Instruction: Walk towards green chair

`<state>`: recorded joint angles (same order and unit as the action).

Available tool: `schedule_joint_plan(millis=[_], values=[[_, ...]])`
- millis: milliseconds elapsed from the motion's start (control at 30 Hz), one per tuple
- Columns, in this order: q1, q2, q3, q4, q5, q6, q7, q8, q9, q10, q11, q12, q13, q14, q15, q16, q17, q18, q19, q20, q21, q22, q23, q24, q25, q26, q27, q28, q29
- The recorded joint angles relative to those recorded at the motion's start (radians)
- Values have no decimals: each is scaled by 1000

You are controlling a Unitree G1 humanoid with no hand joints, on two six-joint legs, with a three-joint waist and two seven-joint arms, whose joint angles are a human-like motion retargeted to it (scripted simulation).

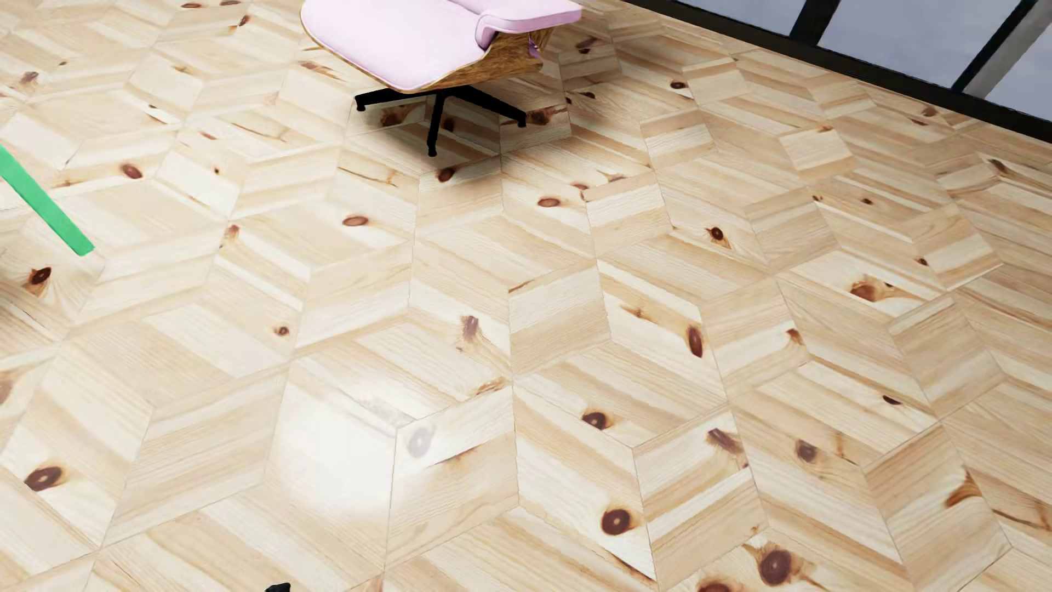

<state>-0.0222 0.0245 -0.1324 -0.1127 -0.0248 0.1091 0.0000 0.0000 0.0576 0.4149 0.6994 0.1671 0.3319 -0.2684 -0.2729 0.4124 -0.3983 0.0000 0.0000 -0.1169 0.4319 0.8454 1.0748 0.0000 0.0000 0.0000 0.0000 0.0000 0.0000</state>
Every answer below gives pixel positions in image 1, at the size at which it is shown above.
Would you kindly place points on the pink lounge chair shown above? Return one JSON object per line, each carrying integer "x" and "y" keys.
{"x": 411, "y": 41}

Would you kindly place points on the green leg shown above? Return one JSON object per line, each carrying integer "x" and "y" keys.
{"x": 41, "y": 205}

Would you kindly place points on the black window frame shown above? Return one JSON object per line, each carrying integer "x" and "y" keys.
{"x": 830, "y": 51}

